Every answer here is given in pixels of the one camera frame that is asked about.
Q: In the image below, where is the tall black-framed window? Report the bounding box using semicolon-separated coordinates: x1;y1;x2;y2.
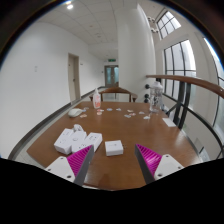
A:
163;39;197;101

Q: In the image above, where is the wooden chair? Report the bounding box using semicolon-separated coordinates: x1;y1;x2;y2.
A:
89;87;138;103

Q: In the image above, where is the white charger block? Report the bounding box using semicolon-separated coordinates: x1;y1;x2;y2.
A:
104;139;125;157

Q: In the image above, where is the glass double door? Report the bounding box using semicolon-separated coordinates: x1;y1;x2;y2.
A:
104;64;120;88

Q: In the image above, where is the small slanted black-framed window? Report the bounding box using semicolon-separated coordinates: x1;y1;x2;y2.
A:
156;10;182;39

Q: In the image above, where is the white coiled power cable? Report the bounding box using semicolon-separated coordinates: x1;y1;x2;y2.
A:
72;123;85;133

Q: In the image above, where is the white paper card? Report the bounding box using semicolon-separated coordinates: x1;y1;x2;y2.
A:
162;117;177;128

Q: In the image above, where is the clear plastic bottle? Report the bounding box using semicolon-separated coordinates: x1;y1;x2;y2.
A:
148;80;164;114

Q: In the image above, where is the white computer mouse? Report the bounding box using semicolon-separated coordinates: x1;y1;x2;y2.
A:
67;108;84;118

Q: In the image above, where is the wide window with white frame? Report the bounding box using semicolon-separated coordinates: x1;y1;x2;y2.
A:
203;38;224;134

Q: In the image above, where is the wooden handrail with black railing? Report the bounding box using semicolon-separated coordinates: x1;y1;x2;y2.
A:
143;74;224;159

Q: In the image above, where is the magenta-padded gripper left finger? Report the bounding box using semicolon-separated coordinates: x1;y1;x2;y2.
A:
44;144;96;187

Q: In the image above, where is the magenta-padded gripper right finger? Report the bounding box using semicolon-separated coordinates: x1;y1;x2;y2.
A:
134;143;185;185

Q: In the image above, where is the white power strip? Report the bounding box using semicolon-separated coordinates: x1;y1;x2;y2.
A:
53;128;103;155

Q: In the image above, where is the beige side door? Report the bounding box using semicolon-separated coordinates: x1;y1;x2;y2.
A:
67;53;81;103

